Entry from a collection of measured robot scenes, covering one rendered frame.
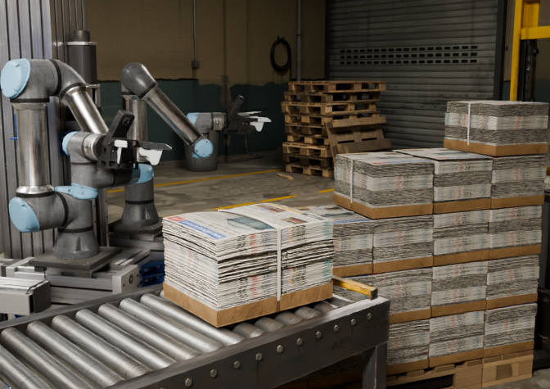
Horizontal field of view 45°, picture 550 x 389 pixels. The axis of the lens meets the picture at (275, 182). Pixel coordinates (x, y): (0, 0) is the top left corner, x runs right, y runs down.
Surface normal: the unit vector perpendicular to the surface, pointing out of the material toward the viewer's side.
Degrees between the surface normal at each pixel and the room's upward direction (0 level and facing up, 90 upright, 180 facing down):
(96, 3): 90
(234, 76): 90
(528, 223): 90
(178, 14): 90
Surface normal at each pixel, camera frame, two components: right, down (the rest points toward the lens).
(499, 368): 0.36, 0.15
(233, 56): 0.66, 0.12
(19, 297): -0.24, 0.16
